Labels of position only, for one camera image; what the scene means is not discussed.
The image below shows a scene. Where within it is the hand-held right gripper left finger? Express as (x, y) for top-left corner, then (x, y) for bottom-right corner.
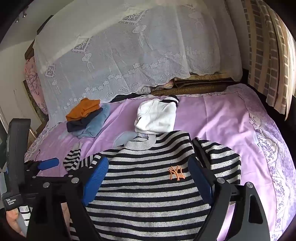
(27, 156), (109, 241)

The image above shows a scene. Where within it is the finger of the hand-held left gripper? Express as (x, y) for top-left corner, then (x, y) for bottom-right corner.
(24, 158), (60, 183)

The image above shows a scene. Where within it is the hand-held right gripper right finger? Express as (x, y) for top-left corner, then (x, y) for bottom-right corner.
(188, 137), (271, 241)

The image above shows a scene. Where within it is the black and grey striped sweater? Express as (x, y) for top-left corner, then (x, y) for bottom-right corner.
(63, 131), (241, 241)

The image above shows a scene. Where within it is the person's left hand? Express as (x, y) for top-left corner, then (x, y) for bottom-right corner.
(5, 210), (23, 237)

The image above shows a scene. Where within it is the folded navy garment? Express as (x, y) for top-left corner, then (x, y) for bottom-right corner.
(67, 108), (103, 133)

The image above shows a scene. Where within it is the folded light blue fleece garment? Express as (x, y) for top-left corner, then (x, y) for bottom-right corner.
(77, 103), (111, 138)

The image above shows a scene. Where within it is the folded orange garment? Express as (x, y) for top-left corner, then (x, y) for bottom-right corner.
(66, 98), (101, 121)

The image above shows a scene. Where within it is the pink bed sheet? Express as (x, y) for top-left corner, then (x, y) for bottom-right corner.
(24, 83), (296, 241)

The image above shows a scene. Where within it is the pink floral quilt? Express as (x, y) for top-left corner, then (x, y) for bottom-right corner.
(24, 58), (49, 116)

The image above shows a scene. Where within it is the white sweater with navy trim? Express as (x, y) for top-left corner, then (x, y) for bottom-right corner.
(134, 95), (179, 135)

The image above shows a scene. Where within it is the black cloth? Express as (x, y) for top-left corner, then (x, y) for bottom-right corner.
(110, 93), (148, 103)

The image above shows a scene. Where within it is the white lace cloth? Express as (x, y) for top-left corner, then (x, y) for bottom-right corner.
(32, 0), (243, 123)

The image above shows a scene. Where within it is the brick pattern curtain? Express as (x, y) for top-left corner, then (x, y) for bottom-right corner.
(240, 0), (294, 114)

